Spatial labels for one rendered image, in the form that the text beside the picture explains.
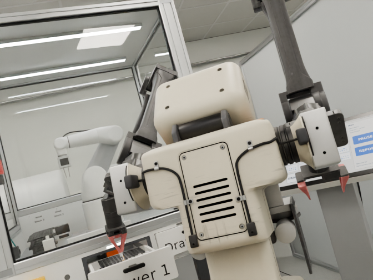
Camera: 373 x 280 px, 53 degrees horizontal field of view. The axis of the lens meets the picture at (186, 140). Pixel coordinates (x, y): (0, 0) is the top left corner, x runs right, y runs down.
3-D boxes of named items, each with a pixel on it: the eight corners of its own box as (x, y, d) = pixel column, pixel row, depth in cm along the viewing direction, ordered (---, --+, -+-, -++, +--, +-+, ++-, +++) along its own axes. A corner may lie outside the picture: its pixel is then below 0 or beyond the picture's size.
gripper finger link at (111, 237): (127, 245, 141) (122, 221, 140) (131, 251, 134) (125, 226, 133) (110, 251, 139) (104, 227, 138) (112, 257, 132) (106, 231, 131)
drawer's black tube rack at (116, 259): (155, 271, 137) (151, 254, 137) (108, 289, 131) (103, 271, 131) (142, 261, 157) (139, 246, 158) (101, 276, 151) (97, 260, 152)
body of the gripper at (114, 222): (122, 224, 141) (118, 205, 140) (127, 231, 131) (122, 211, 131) (105, 229, 139) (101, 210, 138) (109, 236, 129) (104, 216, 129)
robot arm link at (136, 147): (129, 155, 93) (149, 163, 94) (135, 131, 101) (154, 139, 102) (117, 179, 98) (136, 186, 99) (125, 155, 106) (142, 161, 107)
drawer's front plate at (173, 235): (221, 238, 170) (215, 214, 171) (162, 259, 160) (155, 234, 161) (220, 238, 172) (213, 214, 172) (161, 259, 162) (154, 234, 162)
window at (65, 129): (210, 200, 175) (157, 7, 180) (14, 262, 145) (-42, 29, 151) (209, 200, 175) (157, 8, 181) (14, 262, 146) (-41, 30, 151)
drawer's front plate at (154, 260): (179, 276, 129) (170, 245, 130) (95, 308, 119) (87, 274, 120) (177, 275, 131) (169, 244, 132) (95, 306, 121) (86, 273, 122)
